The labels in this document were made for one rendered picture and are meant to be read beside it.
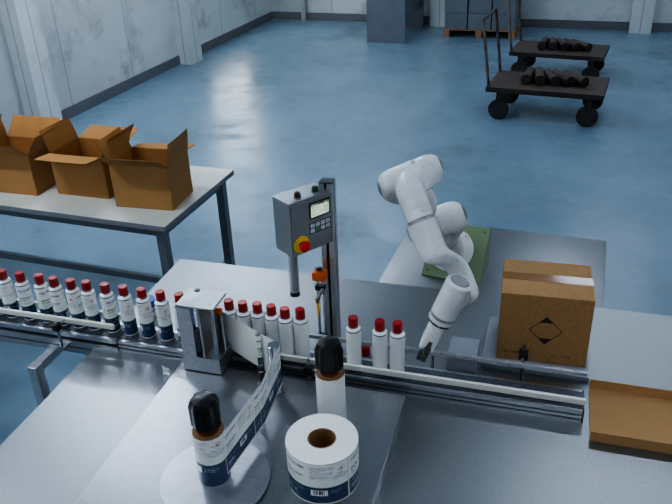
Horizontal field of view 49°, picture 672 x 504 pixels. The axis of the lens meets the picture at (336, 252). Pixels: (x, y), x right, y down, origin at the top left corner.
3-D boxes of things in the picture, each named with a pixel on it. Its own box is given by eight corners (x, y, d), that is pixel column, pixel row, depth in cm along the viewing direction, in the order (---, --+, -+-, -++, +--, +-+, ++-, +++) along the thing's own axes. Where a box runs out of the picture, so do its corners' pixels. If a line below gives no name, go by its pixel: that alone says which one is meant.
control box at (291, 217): (275, 248, 243) (271, 195, 234) (316, 232, 252) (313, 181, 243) (293, 259, 236) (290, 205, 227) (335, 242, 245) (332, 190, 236)
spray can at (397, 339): (388, 376, 246) (387, 325, 236) (391, 367, 250) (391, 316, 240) (403, 378, 244) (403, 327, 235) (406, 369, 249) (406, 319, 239)
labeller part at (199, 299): (174, 306, 241) (174, 304, 241) (189, 289, 250) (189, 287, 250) (212, 311, 238) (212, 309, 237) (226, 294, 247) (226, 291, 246)
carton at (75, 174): (37, 202, 408) (21, 139, 391) (92, 167, 453) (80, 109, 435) (106, 210, 396) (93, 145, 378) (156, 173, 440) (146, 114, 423)
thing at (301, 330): (293, 361, 255) (289, 311, 245) (298, 352, 259) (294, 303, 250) (307, 363, 254) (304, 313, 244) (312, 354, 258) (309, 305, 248)
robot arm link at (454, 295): (443, 301, 236) (426, 308, 230) (459, 269, 229) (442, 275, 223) (463, 317, 232) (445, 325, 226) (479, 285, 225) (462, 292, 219)
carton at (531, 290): (495, 357, 258) (501, 292, 245) (498, 320, 278) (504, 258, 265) (585, 367, 251) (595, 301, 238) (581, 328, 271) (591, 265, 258)
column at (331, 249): (326, 351, 268) (318, 182, 236) (330, 344, 271) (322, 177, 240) (338, 353, 266) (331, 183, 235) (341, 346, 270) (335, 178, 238)
